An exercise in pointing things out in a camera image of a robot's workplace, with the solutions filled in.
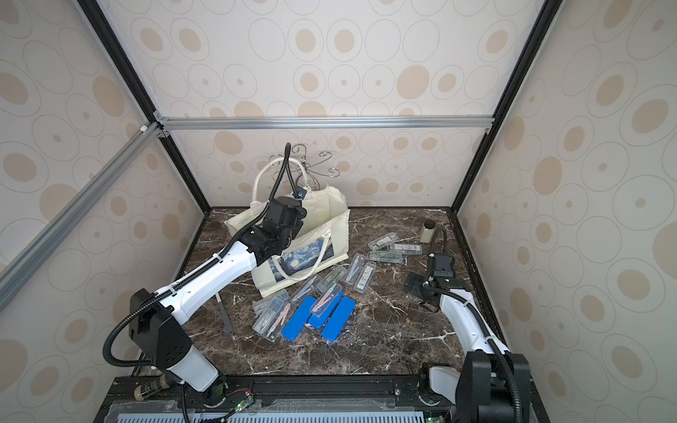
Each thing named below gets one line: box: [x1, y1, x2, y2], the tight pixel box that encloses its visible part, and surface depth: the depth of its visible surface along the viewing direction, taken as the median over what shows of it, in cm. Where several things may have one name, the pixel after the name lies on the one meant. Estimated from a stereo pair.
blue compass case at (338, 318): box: [321, 296, 357, 342], surface depth 89 cm
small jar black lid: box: [419, 219, 437, 245], surface depth 105 cm
